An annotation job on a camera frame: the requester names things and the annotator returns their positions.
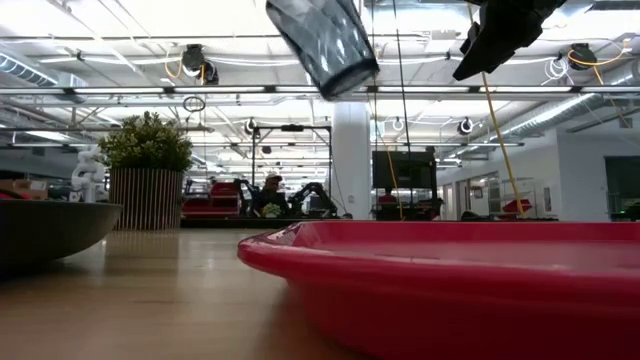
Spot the person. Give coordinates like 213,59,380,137
252,172,291,219

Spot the red plastic tray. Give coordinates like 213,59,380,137
237,221,640,360

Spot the green plant in striped pot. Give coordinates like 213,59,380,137
97,110,194,232

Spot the brown cardboard box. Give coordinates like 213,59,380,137
0,178,49,201

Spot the black round plate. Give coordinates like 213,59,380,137
0,199,123,267

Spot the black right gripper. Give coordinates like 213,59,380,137
452,0,569,82

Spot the black monitor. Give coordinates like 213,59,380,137
371,150,438,191

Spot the thick yellow hanging cable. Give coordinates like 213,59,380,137
479,72,528,220

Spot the black background rig frame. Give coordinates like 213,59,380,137
250,124,334,217

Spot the black hanging cable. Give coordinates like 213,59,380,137
391,0,415,221

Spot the black ceiling cable reel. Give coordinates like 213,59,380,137
566,42,599,72
180,43,221,87

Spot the silver ventilation duct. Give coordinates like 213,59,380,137
492,62,640,144

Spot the white building column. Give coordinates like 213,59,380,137
331,102,373,221

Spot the dark translucent faceted cup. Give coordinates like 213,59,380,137
264,0,381,102

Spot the red tool cart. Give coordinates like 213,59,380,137
181,181,242,219

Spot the white humanoid robot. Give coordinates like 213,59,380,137
69,146,109,204

